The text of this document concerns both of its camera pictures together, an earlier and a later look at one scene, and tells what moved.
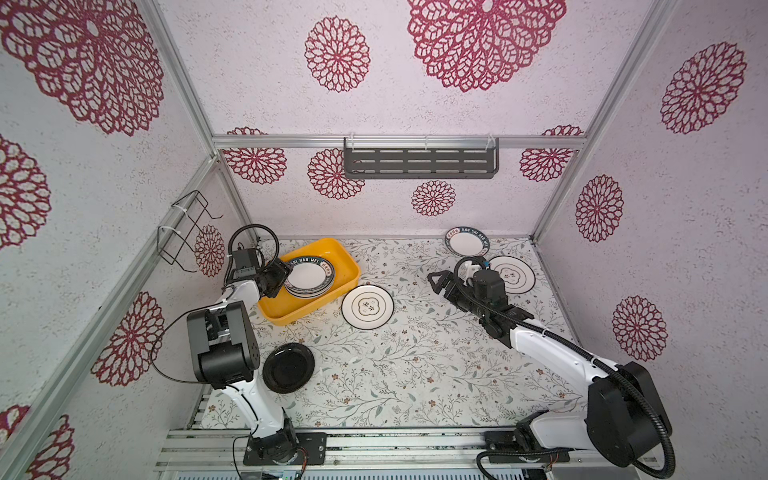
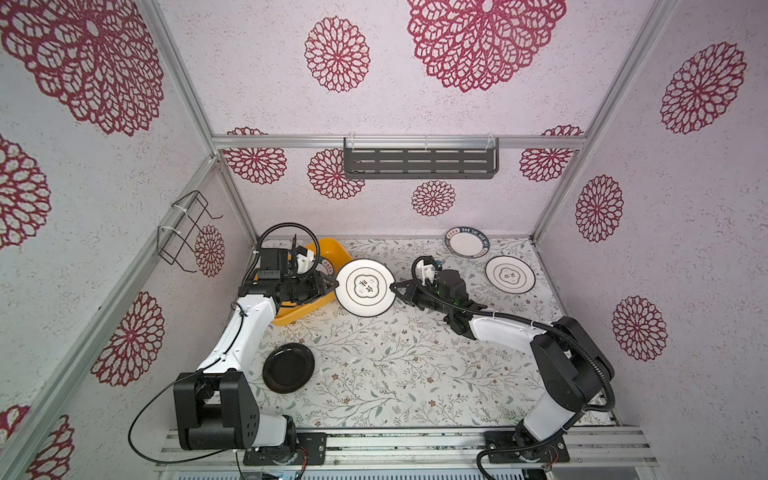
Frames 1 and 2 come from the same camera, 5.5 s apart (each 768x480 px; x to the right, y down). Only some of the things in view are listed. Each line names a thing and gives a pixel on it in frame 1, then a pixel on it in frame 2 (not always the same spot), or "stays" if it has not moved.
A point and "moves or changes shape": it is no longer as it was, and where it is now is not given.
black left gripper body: [270, 278] to [303, 289]
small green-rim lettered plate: [465, 241] stays
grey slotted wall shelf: [421, 157] stays
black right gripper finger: [445, 276] to [402, 285]
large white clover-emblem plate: [367, 307] moves or changes shape
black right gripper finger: [450, 292] to [404, 298]
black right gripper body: [466, 296] to [423, 300]
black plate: [288, 367] stays
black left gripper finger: [282, 269] to [326, 292]
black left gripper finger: [272, 292] to [328, 281]
